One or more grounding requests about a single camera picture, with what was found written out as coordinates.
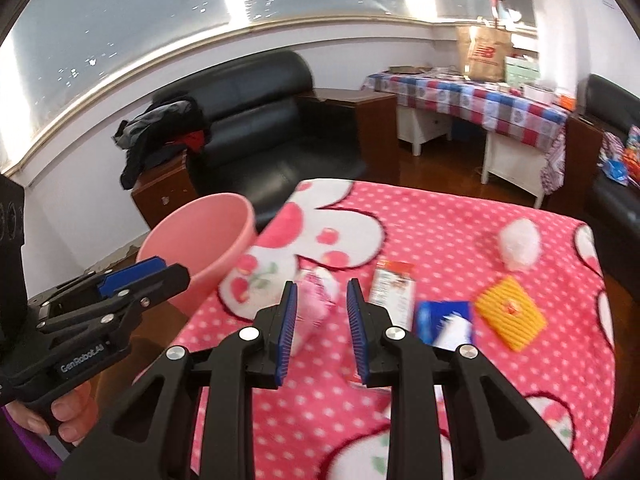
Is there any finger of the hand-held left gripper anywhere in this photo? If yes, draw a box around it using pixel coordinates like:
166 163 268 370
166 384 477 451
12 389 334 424
30 256 168 317
37 262 192 337

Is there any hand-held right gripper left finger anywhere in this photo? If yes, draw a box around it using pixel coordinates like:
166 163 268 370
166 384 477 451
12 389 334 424
60 281 299 480

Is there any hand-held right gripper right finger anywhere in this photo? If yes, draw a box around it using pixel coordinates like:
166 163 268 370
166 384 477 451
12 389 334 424
346 278 586 480

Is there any pink patterned white packet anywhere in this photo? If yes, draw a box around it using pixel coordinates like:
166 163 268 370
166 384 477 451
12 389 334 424
291 266 340 356

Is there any red and white small packet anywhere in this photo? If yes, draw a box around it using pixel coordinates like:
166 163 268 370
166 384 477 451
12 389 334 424
369 260 418 322

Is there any pink plastic bucket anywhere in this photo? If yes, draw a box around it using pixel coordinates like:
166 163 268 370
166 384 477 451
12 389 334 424
136 193 258 313

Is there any blue tissue packet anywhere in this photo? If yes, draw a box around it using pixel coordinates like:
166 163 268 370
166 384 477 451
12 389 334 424
412 300 476 351

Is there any yellow knitted square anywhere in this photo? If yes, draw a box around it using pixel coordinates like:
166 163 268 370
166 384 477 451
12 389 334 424
474 276 548 352

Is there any clear plastic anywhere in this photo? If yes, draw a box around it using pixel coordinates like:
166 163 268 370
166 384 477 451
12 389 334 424
497 217 543 273

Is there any person's left hand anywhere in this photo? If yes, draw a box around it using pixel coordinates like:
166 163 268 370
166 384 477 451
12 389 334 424
6 381 99 443

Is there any wooden side table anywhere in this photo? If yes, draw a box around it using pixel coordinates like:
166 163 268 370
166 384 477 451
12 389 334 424
131 152 198 231
300 87 398 181
565 112 606 216

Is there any pink polka dot blanket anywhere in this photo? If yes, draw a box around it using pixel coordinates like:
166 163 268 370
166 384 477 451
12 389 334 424
135 177 616 480

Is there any dark jacket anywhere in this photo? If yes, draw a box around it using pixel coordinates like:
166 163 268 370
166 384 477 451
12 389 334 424
114 100 206 191

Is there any black leather sofa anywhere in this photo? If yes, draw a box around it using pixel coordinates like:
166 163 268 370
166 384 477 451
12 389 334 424
152 50 363 198

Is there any white table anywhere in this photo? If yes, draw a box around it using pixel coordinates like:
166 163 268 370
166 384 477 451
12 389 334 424
397 105 548 208

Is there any checkered tablecloth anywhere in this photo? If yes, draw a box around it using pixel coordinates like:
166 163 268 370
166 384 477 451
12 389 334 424
362 67 571 151

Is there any heart print cloth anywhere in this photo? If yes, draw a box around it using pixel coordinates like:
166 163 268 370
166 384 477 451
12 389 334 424
540 130 568 196

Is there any frosted window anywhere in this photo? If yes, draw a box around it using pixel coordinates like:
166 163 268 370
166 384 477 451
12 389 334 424
0 0 538 171

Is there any white container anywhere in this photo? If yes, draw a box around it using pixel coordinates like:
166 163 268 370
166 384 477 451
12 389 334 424
522 82 556 103

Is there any brown paper bag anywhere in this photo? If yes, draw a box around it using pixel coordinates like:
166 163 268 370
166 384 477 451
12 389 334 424
457 25 513 82

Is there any blue plastic bag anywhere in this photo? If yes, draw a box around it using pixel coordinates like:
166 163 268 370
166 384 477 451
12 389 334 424
602 157 630 186

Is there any green box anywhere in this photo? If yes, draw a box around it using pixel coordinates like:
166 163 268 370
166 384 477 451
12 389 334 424
504 55 541 86

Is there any patterned cloth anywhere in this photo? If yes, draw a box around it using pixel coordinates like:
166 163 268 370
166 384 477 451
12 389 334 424
600 132 626 166

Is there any comic print cushion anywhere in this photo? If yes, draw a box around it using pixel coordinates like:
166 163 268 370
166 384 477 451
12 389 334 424
622 125 640 181

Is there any black leather armchair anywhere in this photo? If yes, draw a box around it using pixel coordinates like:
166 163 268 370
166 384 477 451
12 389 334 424
580 74 640 241

